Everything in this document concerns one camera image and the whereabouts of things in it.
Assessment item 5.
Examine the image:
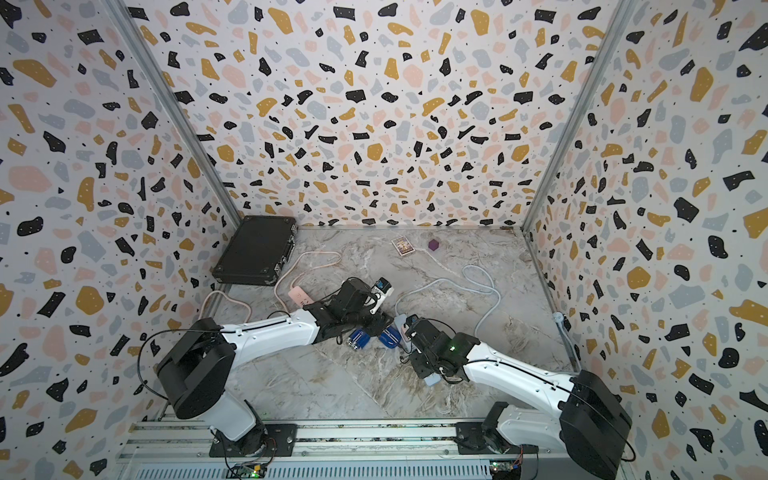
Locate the pink power strip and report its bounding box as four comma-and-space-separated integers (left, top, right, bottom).
288, 286, 314, 307

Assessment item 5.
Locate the white power strip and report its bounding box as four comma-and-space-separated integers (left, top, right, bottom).
394, 314, 442, 386

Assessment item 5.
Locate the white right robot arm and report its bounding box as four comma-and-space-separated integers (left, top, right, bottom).
395, 315, 632, 479

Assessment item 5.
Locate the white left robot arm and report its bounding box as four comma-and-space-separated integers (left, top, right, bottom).
156, 277, 393, 442

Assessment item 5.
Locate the playing card box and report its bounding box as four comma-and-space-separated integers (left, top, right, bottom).
391, 236, 416, 257

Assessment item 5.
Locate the black briefcase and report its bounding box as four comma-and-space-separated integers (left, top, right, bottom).
212, 215, 298, 286

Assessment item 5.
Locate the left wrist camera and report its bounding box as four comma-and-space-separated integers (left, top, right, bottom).
370, 277, 393, 314

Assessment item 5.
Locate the white power strip cable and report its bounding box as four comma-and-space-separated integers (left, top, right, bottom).
392, 263, 503, 338

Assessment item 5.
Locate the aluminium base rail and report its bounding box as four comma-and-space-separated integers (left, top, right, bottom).
119, 416, 637, 480

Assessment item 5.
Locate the aluminium corner post left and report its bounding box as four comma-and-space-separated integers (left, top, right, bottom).
103, 0, 241, 227

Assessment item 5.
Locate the aluminium corner post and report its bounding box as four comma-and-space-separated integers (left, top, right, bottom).
521, 0, 638, 235
103, 0, 241, 227

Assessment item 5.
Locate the aluminium corner post right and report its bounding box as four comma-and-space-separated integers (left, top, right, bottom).
521, 0, 638, 235

